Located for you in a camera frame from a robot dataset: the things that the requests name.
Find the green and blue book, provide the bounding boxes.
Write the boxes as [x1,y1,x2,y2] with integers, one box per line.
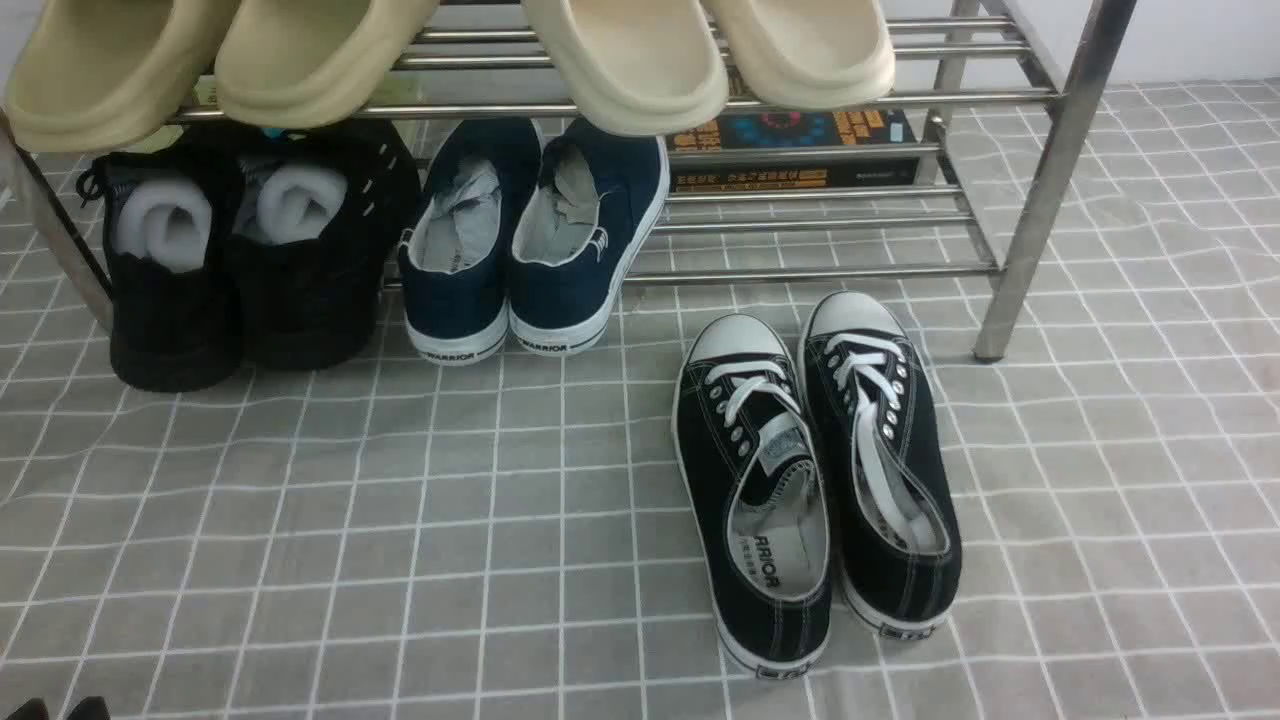
[124,72,428,152]

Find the black canvas laced sneaker left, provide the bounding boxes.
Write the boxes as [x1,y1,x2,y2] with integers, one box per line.
[671,314,833,680]

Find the cream foam slipper right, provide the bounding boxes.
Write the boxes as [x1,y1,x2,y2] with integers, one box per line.
[705,1,896,110]

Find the stainless steel shoe rack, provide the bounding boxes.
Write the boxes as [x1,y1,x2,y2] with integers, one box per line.
[3,1,1137,363]

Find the white foam roll in right sneaker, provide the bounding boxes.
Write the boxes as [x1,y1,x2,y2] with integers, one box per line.
[248,163,348,245]

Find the black canvas laced sneaker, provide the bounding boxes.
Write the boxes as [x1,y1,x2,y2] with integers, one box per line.
[796,291,963,641]
[671,314,833,680]

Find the navy canvas shoe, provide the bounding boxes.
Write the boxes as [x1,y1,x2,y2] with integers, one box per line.
[506,118,671,356]
[396,117,543,366]

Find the cream foam slipper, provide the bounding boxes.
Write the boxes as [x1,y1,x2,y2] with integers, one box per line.
[705,1,896,110]
[522,1,730,137]

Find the yellow foam slipper far left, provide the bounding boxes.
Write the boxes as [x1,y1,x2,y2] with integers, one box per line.
[4,1,239,152]

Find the grey checked floor cloth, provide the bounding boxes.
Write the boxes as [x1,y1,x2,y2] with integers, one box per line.
[1,79,1279,719]

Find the yellow foam slipper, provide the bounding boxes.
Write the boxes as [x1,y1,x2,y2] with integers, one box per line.
[214,1,439,129]
[4,1,239,152]

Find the white foam roll in sneaker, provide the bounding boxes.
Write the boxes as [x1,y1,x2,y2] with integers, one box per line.
[110,176,212,273]
[248,163,348,245]

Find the black canvas laced sneaker right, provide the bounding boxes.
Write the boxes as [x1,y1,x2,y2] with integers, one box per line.
[796,291,963,641]

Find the white foam roll in left sneaker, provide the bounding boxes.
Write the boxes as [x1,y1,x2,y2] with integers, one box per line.
[110,176,212,273]

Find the navy canvas shoe left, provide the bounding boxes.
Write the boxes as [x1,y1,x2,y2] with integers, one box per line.
[396,117,543,366]

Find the navy canvas shoe right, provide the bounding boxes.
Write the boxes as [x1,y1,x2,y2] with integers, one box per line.
[506,118,671,356]

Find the black book with orange text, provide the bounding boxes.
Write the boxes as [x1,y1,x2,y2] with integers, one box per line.
[666,109,924,193]

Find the black knit sneaker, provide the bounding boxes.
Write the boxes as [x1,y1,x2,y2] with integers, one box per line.
[77,146,244,393]
[223,119,420,372]

